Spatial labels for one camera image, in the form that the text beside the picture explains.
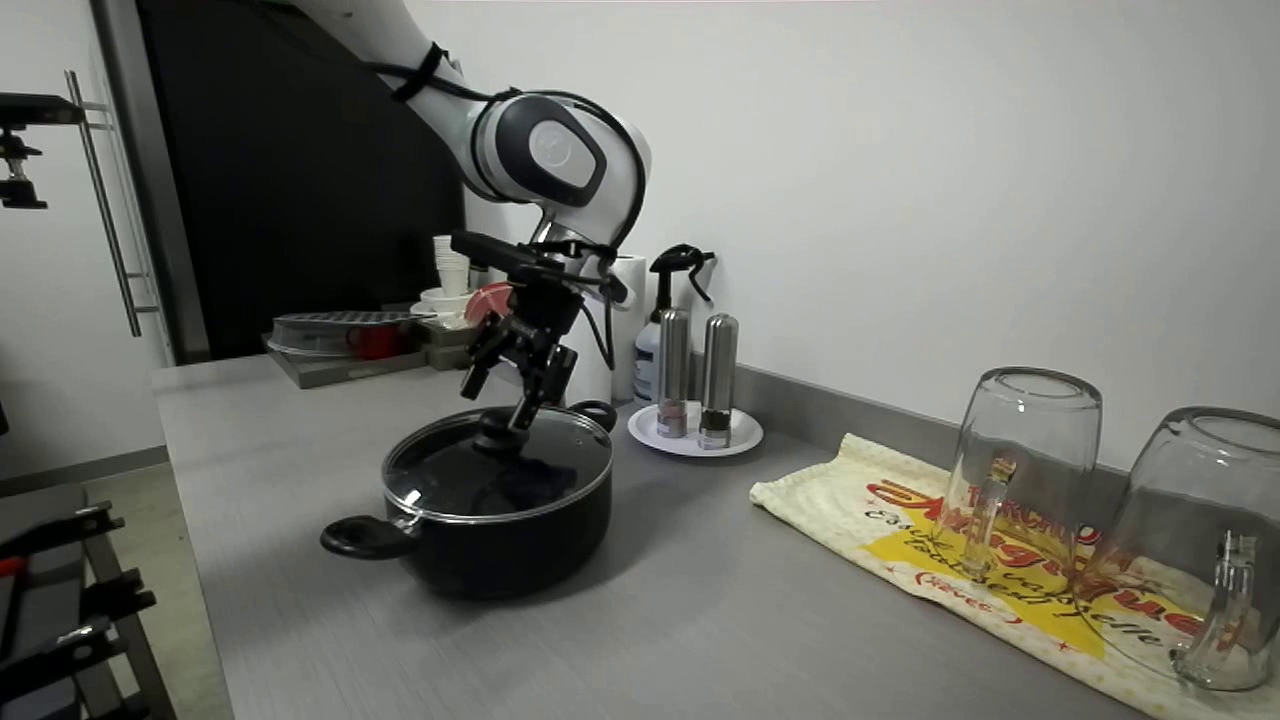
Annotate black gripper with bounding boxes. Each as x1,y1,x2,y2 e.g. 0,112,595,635
452,231,629,431

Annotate glass lid with black knob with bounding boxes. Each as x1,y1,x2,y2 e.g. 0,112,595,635
384,407,613,526

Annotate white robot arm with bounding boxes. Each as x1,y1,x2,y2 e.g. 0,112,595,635
292,0,650,431

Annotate black cooking pot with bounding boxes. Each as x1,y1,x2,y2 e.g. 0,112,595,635
319,400,615,600

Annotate pink plastic bowl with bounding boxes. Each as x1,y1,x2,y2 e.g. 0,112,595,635
466,280,512,327

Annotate white paper towel roll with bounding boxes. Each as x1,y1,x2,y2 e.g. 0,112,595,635
566,260,613,404
613,255,650,400

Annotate white stacked cups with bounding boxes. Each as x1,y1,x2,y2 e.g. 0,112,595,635
417,238,472,327

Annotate steel salt grinder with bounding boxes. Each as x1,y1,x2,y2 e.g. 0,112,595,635
655,313,688,437

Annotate round tray with red item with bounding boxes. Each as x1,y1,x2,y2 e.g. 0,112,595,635
266,309,422,360

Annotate spray bottle with black trigger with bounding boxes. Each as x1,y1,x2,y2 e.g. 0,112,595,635
634,244,718,400

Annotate steel pepper grinder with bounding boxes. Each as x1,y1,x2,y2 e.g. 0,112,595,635
700,313,736,447

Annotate white round saucer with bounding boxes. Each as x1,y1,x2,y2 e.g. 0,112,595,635
629,400,765,460

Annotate upturned drinking glass left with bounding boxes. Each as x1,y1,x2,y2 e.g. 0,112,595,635
939,370,1104,580

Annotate upturned drinking glass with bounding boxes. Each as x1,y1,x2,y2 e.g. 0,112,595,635
939,370,1104,580
1094,407,1280,691

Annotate black stove grate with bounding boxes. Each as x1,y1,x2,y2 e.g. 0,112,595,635
0,496,172,720

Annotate yellow printed dish towel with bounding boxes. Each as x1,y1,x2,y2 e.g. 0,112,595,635
752,437,1280,720

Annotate upturned drinking glass right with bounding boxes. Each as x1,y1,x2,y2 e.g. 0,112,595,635
1094,407,1280,691

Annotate metal door handle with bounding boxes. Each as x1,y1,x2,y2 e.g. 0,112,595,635
63,68,160,340

